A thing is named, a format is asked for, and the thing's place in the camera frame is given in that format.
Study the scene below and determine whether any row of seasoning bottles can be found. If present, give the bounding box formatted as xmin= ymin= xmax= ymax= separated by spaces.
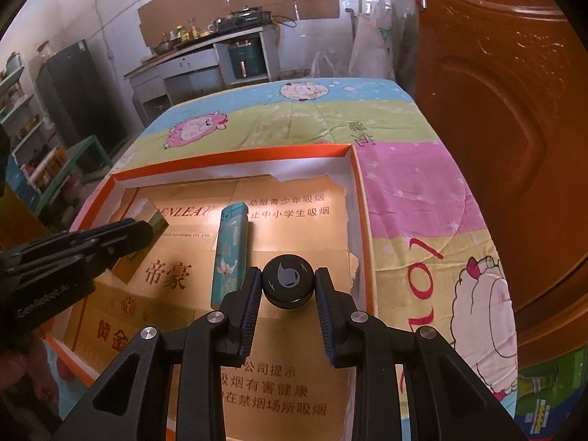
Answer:
xmin=161 ymin=18 xmax=213 ymax=42

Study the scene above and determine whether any hanging white plastic bag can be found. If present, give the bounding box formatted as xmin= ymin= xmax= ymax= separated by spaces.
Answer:
xmin=349 ymin=0 xmax=398 ymax=81

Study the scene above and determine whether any storage shelf rack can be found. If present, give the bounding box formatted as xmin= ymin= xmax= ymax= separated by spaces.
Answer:
xmin=0 ymin=53 xmax=69 ymax=230

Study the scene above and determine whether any gas stove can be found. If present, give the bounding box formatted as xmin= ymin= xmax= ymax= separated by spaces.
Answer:
xmin=214 ymin=7 xmax=273 ymax=33

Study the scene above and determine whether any brown wooden door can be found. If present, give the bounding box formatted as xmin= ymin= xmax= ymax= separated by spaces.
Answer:
xmin=399 ymin=0 xmax=588 ymax=368

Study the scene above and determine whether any kitchen counter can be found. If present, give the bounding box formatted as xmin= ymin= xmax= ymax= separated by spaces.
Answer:
xmin=125 ymin=23 xmax=281 ymax=122

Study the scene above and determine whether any dark refrigerator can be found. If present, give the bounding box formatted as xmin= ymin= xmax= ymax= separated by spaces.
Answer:
xmin=36 ymin=40 xmax=111 ymax=148

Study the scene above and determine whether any orange shallow cardboard tray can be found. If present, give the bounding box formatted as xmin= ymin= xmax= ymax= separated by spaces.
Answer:
xmin=43 ymin=144 xmax=378 ymax=441

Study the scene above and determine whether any cartoon sheep printed cloth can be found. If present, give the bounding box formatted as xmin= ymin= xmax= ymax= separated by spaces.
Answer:
xmin=69 ymin=77 xmax=520 ymax=441

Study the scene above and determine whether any green stool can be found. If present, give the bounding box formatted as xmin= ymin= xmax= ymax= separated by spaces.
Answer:
xmin=69 ymin=135 xmax=113 ymax=184

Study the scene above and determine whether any clear plastic bag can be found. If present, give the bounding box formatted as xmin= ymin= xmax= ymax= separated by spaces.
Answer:
xmin=312 ymin=50 xmax=348 ymax=79

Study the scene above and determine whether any person's left forearm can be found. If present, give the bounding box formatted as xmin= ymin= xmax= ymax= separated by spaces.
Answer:
xmin=0 ymin=331 xmax=62 ymax=428

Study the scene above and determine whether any gold rectangular box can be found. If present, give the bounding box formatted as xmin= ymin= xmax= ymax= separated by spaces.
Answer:
xmin=111 ymin=198 xmax=169 ymax=284

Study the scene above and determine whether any green printed carton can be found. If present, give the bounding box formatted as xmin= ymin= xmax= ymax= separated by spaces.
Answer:
xmin=514 ymin=354 xmax=588 ymax=441

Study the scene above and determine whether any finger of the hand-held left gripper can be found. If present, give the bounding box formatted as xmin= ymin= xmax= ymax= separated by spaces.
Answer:
xmin=18 ymin=222 xmax=156 ymax=280
xmin=9 ymin=219 xmax=148 ymax=259

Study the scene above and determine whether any teal lighter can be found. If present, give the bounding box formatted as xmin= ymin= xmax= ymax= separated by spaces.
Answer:
xmin=210 ymin=203 xmax=249 ymax=309

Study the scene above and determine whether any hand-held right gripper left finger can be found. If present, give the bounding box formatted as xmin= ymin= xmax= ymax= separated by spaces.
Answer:
xmin=55 ymin=266 xmax=262 ymax=441

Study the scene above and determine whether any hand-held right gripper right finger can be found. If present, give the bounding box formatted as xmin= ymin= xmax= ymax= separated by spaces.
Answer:
xmin=315 ymin=266 xmax=527 ymax=441

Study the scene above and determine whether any black bottle cap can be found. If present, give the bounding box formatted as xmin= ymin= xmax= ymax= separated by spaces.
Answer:
xmin=263 ymin=254 xmax=317 ymax=311

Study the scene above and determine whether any teal air fryer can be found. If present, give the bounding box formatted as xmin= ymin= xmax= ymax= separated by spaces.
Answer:
xmin=228 ymin=39 xmax=264 ymax=80

